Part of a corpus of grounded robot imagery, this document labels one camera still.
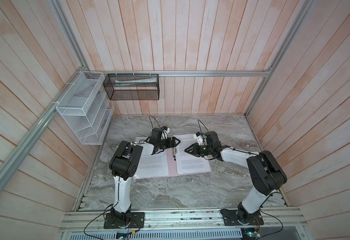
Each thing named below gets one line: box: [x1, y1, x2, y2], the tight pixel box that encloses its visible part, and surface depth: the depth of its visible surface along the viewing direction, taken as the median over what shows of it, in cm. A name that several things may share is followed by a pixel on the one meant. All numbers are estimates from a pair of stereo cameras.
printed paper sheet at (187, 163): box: [173, 133, 212, 175], surface depth 94 cm
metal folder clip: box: [172, 147, 178, 161], surface depth 100 cm
